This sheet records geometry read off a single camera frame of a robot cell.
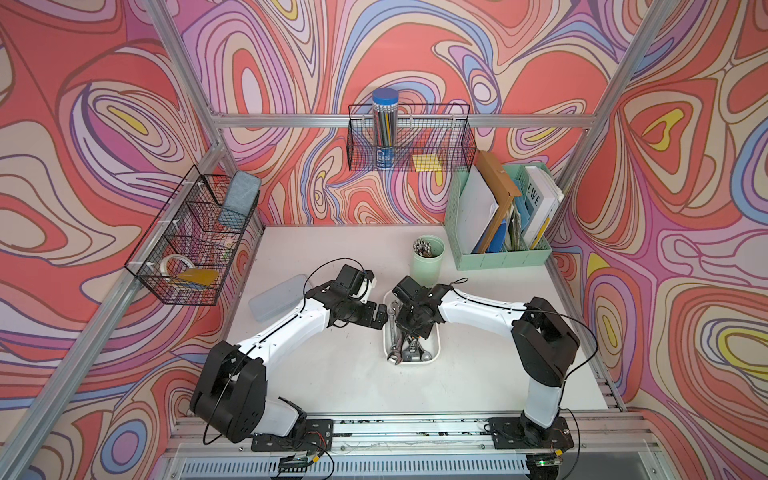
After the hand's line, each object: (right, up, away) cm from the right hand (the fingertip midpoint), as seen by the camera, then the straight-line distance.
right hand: (402, 335), depth 88 cm
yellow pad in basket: (-48, +19, -20) cm, 56 cm away
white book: (+45, +42, +6) cm, 62 cm away
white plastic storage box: (0, -3, -2) cm, 4 cm away
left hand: (-8, +7, -3) cm, 11 cm away
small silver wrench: (-2, -3, -4) cm, 6 cm away
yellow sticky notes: (+8, +53, +3) cm, 53 cm away
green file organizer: (+49, +25, +16) cm, 57 cm away
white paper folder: (+26, +40, +11) cm, 48 cm away
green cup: (+8, +23, +3) cm, 24 cm away
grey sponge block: (-45, +39, -7) cm, 60 cm away
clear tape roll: (-55, +21, -22) cm, 63 cm away
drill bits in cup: (+6, +26, +3) cm, 27 cm away
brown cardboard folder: (+29, +43, -3) cm, 52 cm away
